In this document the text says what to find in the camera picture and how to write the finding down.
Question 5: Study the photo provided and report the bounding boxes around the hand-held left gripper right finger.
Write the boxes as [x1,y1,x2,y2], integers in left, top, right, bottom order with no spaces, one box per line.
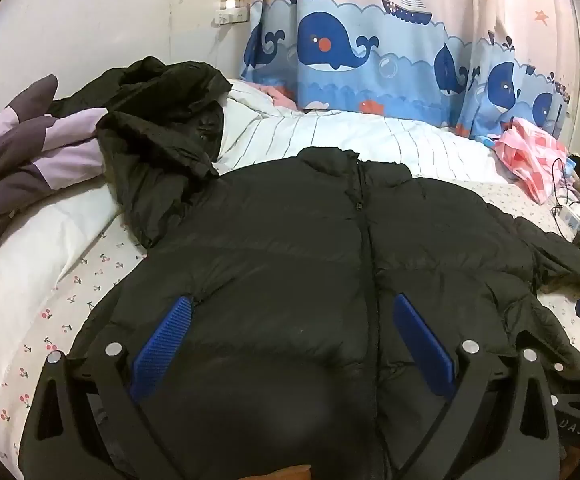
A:
[392,294,566,480]

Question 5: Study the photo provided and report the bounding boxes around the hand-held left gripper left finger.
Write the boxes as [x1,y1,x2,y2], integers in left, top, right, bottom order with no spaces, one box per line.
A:
[18,296,195,480]

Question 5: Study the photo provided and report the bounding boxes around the black puffer jacket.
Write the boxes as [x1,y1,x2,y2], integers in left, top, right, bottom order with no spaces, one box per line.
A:
[67,146,580,480]

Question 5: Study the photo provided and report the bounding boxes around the cherry print bed sheet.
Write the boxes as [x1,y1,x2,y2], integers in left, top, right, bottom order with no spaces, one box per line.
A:
[0,180,580,480]

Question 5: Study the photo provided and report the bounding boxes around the pink checkered cloth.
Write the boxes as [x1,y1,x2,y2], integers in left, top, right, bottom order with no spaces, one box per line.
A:
[492,117,571,206]

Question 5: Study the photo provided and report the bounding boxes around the white striped duvet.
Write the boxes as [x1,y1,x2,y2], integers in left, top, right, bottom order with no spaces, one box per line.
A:
[0,79,508,411]

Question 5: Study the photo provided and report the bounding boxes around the crumpled black hooded jacket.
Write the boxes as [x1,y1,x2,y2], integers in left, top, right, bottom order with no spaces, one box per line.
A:
[50,56,233,248]

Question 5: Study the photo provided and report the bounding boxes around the purple and lilac jacket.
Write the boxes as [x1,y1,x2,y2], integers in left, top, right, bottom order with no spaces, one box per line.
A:
[0,74,108,268]

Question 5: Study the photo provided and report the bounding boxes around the small pink cloth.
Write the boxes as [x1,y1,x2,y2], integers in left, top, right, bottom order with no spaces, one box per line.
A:
[257,82,301,111]

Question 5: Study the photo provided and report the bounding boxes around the whale print curtain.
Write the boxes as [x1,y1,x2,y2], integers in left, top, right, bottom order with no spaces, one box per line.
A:
[240,0,578,141]

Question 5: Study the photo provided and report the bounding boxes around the white power strip with cables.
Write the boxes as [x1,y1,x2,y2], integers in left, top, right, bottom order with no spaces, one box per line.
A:
[550,157,578,221]

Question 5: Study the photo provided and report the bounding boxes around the wall socket night light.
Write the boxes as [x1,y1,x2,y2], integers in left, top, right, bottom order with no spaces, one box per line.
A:
[215,0,251,26]

